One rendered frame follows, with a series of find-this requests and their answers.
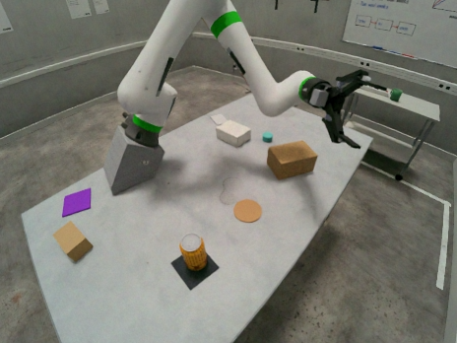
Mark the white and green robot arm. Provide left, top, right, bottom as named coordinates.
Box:
left=117, top=0, right=331, bottom=147

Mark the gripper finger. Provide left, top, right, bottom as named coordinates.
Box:
left=329, top=70, right=386, bottom=99
left=321, top=103, right=360, bottom=150

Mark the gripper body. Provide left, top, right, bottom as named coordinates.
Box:
left=319, top=84, right=345, bottom=114

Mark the purple flat square tile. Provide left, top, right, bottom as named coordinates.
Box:
left=62, top=188, right=91, bottom=217

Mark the small teal cylinder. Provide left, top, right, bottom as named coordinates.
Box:
left=262, top=132, right=273, bottom=142

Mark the yellow drink can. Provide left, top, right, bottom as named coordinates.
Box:
left=179, top=233, right=207, bottom=270

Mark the tan rectangular block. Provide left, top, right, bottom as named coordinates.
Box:
left=53, top=221, right=93, bottom=262

